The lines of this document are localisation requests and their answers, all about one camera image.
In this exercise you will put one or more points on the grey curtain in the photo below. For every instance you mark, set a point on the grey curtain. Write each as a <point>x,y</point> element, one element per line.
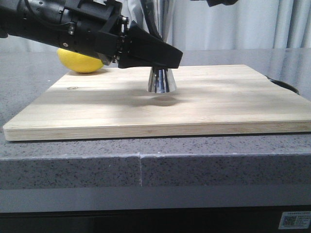
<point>248,24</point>

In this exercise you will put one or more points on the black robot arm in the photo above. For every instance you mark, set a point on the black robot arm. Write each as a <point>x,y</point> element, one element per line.
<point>39,20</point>

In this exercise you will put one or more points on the wooden cutting board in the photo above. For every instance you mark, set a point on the wooden cutting board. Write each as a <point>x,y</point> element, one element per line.
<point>114,103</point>

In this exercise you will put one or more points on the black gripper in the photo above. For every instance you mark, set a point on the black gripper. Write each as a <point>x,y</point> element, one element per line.
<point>96,27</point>
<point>212,3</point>

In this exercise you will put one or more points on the steel double jigger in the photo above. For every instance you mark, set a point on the steel double jigger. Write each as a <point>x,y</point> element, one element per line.
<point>162,80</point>

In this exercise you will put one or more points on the yellow lemon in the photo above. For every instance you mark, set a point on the yellow lemon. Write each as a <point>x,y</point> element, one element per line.
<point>78,62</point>

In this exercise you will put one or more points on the white QR code label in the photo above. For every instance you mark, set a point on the white QR code label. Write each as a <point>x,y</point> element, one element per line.
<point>295,220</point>

